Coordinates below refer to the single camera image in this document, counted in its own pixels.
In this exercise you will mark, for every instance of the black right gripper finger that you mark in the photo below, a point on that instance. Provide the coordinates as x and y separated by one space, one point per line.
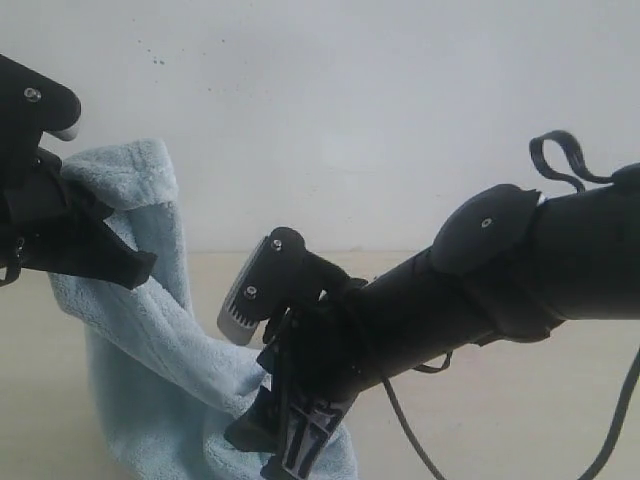
260 429
306 426

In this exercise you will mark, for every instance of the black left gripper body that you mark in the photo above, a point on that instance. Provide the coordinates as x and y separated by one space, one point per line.
51 224

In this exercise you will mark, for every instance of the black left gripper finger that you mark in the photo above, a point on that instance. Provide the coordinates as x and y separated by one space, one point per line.
115 255

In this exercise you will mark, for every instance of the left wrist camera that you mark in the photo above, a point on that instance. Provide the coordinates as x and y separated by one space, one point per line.
33 104

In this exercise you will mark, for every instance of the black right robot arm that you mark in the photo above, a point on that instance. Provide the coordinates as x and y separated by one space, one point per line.
507 265

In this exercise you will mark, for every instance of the light blue fluffy towel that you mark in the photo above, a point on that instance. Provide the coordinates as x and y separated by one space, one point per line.
164 391

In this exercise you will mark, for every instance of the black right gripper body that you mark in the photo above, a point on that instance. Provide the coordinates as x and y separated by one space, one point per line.
327 344

